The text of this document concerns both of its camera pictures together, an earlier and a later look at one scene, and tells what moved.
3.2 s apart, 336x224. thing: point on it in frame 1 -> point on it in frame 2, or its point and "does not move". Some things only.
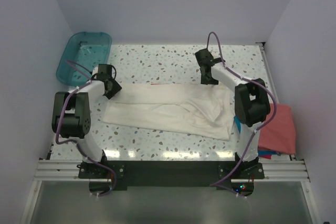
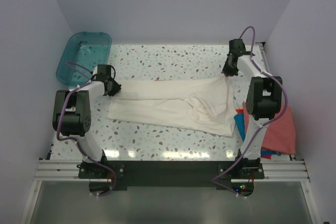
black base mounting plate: x=216 y=174 does not move
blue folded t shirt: x=260 y=152 does not move
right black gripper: x=207 y=77 -> x=230 y=67
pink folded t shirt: x=279 y=136 does not move
